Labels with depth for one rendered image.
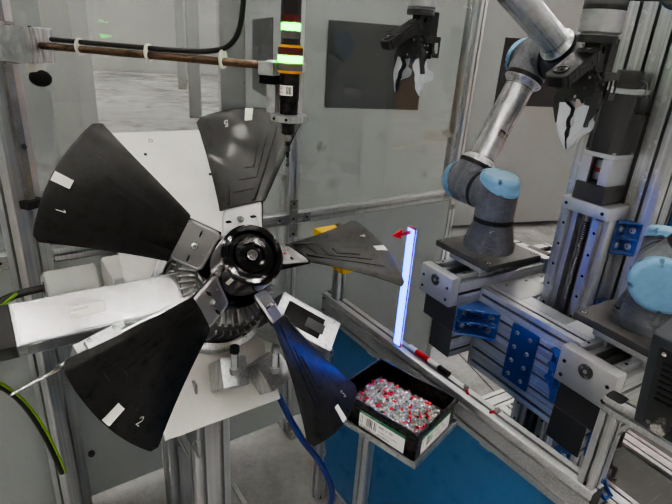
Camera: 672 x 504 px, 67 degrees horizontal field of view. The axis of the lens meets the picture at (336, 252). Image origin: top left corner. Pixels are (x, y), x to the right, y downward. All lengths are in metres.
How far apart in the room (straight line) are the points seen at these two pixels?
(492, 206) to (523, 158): 3.64
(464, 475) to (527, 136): 4.09
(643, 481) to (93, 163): 2.03
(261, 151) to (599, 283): 0.96
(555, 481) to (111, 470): 1.51
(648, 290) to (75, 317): 1.06
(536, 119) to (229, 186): 4.29
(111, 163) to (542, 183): 4.76
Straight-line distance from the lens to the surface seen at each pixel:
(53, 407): 1.69
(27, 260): 1.47
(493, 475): 1.29
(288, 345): 0.94
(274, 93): 0.94
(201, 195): 1.26
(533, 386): 1.52
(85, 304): 1.02
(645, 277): 1.12
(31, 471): 2.03
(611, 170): 1.41
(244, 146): 1.08
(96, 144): 0.96
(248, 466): 2.22
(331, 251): 1.06
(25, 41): 1.27
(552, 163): 5.38
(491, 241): 1.55
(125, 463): 2.11
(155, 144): 1.30
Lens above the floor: 1.58
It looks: 22 degrees down
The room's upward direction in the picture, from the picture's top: 4 degrees clockwise
